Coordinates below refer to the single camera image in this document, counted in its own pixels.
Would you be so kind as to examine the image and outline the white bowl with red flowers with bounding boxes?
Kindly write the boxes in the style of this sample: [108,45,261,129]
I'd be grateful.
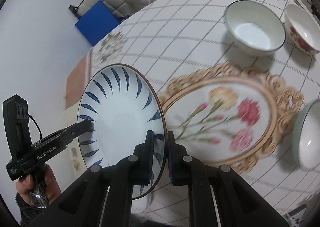
[284,4,319,55]

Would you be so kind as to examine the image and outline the beige padded chair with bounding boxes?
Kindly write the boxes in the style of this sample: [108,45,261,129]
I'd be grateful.
[68,0,138,19]

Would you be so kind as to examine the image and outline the person's left hand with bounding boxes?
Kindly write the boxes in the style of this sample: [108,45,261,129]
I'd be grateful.
[15,166,62,209]

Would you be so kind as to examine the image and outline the blue folded mat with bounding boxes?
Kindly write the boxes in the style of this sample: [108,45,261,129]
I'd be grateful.
[75,1,120,46]

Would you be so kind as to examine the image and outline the floral grid tablecloth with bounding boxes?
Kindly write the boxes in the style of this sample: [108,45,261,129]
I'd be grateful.
[91,0,319,213]

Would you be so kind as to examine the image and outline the pale blue white bowl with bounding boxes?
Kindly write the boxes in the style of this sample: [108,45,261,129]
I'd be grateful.
[292,99,319,171]

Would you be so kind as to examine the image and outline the white bowl with dark rim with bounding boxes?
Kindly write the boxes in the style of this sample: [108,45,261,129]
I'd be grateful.
[224,0,286,57]

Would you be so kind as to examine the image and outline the blue striped white plate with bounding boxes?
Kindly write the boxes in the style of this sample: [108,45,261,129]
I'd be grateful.
[77,64,166,199]

